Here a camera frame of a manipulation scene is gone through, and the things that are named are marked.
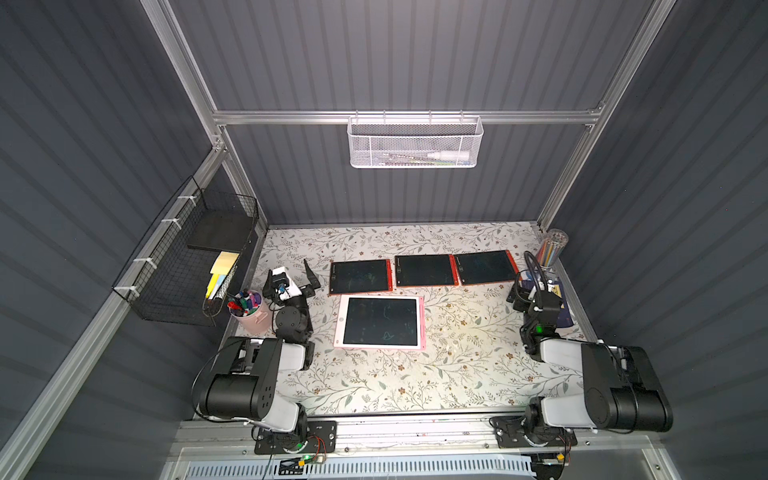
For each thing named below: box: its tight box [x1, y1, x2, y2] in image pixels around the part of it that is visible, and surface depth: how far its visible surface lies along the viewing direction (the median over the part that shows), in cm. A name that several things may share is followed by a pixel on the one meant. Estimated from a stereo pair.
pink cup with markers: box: [227, 290, 272, 335], surface depth 86 cm
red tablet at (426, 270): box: [395, 254, 460, 287], surface depth 109 cm
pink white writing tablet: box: [334, 295, 421, 350], surface depth 96 cm
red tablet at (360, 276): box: [329, 259, 393, 295], surface depth 107 cm
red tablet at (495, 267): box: [454, 250, 520, 286], surface depth 111 cm
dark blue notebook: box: [555, 281, 575, 328], surface depth 93 cm
